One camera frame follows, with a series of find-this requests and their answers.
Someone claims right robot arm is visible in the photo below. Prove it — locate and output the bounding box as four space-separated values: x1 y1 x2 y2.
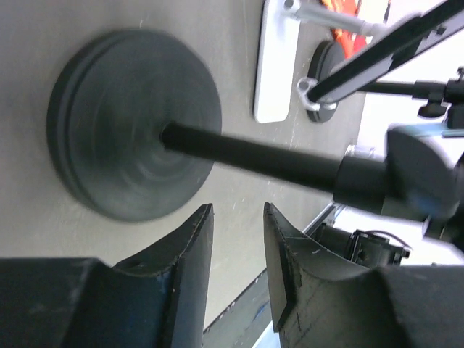
310 223 412 268

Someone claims black round phone stand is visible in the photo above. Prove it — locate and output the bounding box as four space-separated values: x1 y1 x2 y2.
307 41 463 119

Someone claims black phone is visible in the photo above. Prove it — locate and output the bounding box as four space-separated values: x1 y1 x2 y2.
306 0 463 104

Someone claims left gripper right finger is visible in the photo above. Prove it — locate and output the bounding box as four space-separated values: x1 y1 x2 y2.
263 203 463 347

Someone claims patterned orange placemat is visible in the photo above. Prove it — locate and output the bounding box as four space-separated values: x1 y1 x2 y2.
318 0 392 61

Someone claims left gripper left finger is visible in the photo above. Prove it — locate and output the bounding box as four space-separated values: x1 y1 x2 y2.
1 204 213 347

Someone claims white folding phone stand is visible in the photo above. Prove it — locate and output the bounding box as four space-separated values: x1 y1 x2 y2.
253 1 387 123

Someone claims black camera stand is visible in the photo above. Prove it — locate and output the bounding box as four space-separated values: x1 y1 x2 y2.
46 29 463 248

